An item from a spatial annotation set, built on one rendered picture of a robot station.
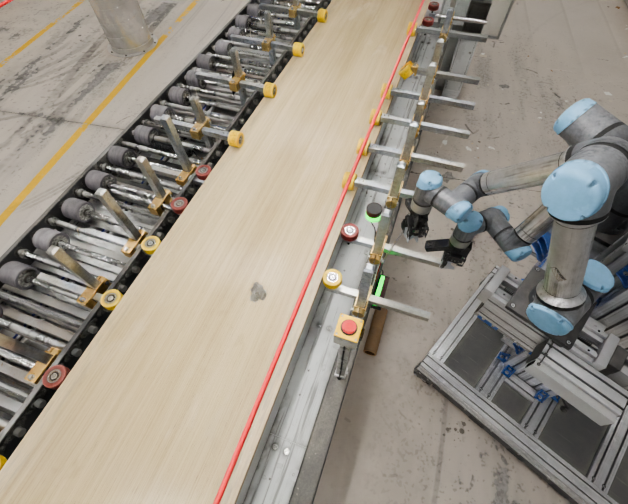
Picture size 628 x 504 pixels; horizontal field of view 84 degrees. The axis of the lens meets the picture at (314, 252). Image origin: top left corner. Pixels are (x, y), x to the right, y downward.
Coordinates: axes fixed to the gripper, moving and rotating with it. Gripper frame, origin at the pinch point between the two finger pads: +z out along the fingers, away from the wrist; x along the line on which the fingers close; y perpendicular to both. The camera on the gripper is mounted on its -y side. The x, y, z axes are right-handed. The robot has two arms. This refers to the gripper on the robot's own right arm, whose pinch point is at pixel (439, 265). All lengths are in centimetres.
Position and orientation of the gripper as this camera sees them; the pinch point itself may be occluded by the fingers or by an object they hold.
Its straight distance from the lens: 163.5
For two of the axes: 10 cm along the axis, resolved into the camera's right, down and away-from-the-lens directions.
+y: 9.4, 2.7, -2.1
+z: 0.4, 5.4, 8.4
